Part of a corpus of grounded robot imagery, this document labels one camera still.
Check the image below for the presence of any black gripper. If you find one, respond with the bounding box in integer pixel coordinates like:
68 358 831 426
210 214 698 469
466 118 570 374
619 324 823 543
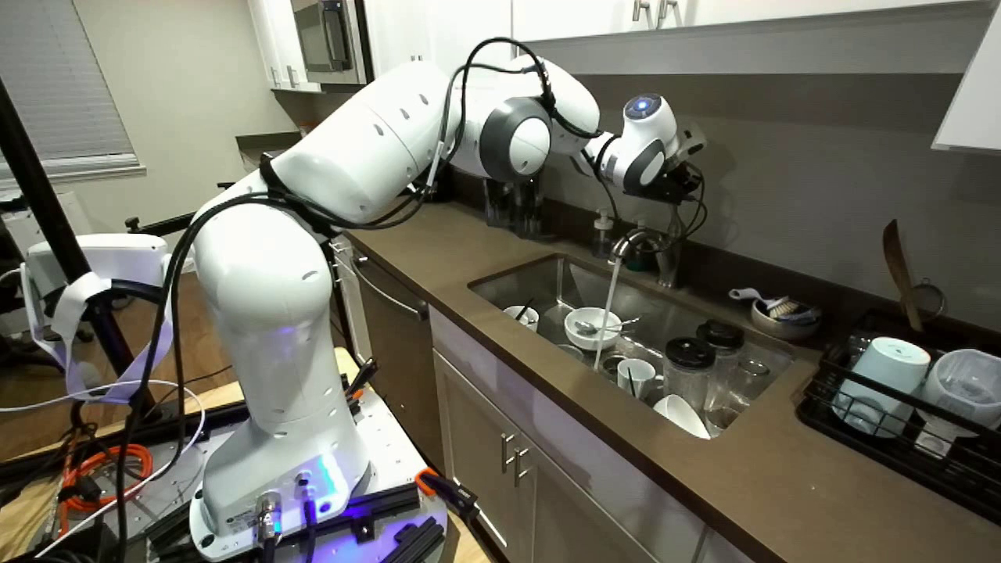
651 151 706 211

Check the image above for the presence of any chrome kitchen faucet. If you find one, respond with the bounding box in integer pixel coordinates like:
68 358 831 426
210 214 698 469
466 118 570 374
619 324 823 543
607 205 689 293

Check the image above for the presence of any blue white dish brush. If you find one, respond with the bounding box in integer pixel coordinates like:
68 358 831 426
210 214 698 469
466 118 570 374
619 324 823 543
727 285 795 320

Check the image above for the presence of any blender cup black lid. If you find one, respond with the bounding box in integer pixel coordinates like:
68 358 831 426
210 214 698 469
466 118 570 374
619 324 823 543
696 317 748 358

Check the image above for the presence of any large metal spoon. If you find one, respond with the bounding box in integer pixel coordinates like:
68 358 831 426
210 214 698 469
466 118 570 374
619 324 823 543
576 313 643 339

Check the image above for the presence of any glass jar in sink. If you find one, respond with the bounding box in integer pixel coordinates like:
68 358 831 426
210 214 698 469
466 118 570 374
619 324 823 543
662 336 721 411

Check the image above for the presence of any stainless steel sink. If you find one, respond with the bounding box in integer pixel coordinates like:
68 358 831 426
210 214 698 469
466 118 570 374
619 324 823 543
466 250 799 445

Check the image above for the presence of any white brush holder bowl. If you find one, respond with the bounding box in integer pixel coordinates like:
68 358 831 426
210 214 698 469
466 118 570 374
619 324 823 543
748 293 825 346

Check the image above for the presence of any long white upper cabinet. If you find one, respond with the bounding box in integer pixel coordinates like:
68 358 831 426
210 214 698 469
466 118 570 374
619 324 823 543
364 0 1001 106

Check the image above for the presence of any white mug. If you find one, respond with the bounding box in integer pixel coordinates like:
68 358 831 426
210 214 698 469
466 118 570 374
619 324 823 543
612 355 659 400

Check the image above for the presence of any clear glass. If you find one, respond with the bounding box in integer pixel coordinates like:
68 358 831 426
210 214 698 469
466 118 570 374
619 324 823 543
703 355 779 431

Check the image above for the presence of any small white cup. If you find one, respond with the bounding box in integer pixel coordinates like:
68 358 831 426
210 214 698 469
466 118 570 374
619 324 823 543
501 301 545 336

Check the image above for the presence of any white plate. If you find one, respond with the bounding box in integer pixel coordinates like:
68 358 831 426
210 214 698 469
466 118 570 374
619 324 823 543
651 390 718 442

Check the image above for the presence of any wooden spatula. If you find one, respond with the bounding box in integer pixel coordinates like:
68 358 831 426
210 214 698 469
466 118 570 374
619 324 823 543
879 217 925 336

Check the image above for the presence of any dark metal ladle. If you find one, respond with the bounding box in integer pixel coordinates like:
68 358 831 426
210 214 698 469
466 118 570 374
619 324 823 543
908 278 952 326

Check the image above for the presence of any teal cup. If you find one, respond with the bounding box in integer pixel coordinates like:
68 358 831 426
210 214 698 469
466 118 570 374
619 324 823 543
829 336 936 442

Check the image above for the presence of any black dish rack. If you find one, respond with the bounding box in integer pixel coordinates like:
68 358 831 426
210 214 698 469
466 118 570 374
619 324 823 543
795 330 1001 526

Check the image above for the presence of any grey sink base cabinet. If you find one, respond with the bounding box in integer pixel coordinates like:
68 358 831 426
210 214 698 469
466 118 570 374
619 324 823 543
426 307 762 563

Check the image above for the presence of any brown dishwasher panel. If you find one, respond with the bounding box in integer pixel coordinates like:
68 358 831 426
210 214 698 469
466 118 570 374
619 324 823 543
354 243 448 473

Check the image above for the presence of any white plastic container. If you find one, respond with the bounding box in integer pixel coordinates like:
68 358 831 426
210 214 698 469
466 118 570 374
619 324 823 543
919 346 1001 431

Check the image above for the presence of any robot mounting table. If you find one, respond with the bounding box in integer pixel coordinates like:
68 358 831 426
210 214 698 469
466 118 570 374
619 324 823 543
104 349 495 563

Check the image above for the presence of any orange black hand tool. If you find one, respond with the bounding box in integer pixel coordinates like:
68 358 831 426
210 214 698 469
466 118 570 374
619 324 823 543
414 465 484 526

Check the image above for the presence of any microwave oven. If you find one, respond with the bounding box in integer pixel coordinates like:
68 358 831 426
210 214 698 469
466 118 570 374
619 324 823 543
287 0 373 87

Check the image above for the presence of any black clamp bar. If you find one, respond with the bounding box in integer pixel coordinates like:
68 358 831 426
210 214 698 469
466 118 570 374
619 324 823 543
338 482 451 563

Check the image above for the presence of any narrow white upper cabinet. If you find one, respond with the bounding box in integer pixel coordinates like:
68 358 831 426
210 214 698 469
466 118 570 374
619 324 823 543
245 0 325 98

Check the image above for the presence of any window blind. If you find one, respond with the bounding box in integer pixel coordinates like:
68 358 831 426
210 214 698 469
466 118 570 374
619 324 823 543
0 0 143 180

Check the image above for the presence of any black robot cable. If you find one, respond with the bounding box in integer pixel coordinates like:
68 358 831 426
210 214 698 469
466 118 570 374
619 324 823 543
107 34 714 563

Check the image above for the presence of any white purple strap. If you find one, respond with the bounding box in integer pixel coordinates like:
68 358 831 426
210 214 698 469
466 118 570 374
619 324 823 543
20 232 176 406

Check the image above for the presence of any orange cable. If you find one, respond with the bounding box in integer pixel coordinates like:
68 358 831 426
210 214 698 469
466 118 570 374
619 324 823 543
54 442 160 543

